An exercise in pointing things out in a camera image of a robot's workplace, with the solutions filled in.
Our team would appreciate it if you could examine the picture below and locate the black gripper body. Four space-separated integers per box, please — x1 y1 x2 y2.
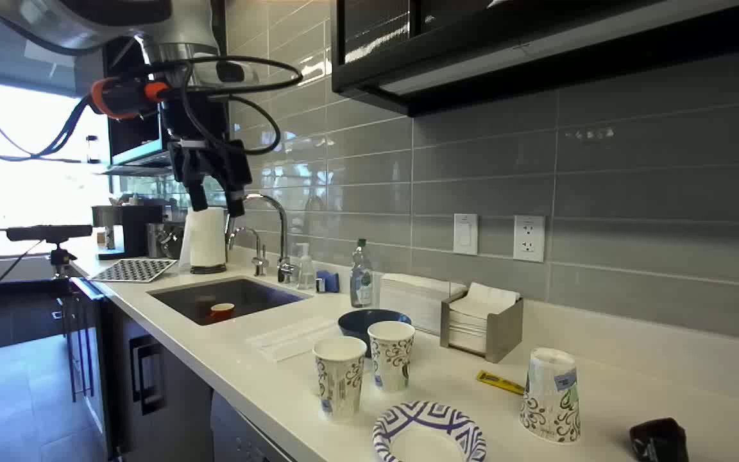
162 89 254 195

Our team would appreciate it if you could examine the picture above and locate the dark blue bowl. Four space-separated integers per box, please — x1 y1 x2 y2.
337 307 416 343

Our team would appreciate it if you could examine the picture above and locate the white napkin stack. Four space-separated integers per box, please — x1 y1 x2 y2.
446 281 522 355

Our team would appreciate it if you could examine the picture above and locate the white paper towel roll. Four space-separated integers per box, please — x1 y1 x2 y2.
183 207 232 276

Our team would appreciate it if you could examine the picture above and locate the small chrome tap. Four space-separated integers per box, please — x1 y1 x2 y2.
236 227 273 278

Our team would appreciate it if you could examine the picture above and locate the black coffee machine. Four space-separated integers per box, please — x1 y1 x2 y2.
91 200 167 259

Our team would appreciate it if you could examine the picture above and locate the chrome kitchen faucet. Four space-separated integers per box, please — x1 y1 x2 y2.
228 191 299 286

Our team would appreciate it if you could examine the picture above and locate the steel kitchen sink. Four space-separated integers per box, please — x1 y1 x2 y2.
147 278 308 330

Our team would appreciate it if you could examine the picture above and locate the clear soap bottle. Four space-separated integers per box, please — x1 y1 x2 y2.
292 241 317 294

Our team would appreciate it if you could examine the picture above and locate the grey drying mat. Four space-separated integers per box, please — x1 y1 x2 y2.
91 257 180 289

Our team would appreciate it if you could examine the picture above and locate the orange object in sink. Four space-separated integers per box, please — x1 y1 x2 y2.
208 300 240 323

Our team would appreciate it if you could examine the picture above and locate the white paper sheet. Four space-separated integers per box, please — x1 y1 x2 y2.
244 314 343 364

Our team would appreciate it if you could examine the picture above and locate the clear plastic water bottle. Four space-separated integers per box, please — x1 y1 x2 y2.
350 237 377 312

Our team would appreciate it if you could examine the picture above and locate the bright window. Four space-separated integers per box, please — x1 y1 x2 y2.
0 74 115 259

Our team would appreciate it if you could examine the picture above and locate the clear acrylic box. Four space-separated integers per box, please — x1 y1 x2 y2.
377 276 463 337

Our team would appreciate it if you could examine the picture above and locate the dark base cabinet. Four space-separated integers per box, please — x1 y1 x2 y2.
69 281 296 462

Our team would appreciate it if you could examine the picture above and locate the grey napkin holder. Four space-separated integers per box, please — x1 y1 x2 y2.
440 294 526 364

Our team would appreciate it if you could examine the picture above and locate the blue patterned paper plate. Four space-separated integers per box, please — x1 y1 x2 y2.
373 399 490 462

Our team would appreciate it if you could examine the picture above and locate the yellow sauce packet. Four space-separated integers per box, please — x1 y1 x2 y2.
476 367 529 399

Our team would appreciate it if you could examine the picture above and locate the upside-down patterned paper cup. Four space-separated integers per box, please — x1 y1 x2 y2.
518 346 584 444

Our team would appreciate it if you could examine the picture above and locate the black binder clip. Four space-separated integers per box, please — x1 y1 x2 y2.
627 417 690 462

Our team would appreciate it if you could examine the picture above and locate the wrist camera with orange straps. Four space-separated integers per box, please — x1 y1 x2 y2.
86 74 174 124

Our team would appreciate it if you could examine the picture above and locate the black camera tripod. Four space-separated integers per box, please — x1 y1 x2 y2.
47 241 99 407

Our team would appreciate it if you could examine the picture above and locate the black bar camera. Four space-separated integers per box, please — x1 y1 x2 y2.
5 223 96 245

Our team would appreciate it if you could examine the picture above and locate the black cabinet handle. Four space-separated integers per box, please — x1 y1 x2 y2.
128 335 167 418

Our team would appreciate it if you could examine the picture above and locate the white light switch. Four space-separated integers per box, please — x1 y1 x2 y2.
453 212 481 257

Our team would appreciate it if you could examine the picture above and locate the white wall outlet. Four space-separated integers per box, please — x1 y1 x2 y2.
511 213 550 264

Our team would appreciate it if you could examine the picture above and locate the dark upper wall cabinet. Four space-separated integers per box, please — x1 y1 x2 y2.
328 0 739 118

